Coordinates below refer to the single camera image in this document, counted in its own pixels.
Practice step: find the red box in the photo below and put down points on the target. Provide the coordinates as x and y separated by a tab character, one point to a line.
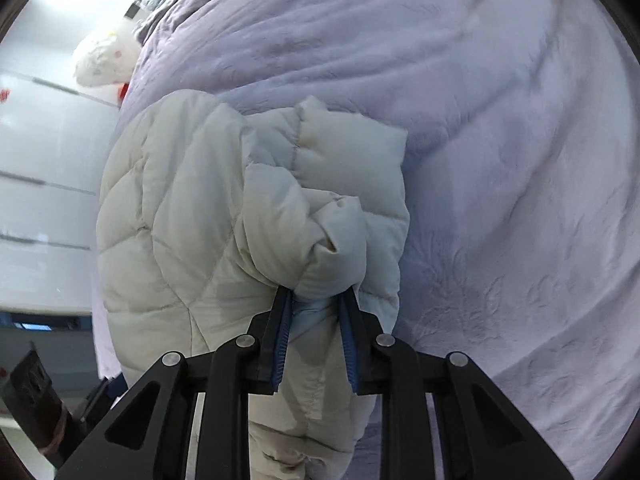
121	95

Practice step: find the white drawer cabinet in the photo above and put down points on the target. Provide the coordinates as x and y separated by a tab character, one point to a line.
55	136

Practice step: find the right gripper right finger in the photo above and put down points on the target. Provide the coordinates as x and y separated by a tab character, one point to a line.
441	417

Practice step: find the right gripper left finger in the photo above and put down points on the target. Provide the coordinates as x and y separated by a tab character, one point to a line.
147	434

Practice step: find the cream quilted down jacket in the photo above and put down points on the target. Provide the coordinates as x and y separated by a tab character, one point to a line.
205	212

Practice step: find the lavender plush bed blanket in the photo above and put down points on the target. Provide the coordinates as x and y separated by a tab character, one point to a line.
521	174

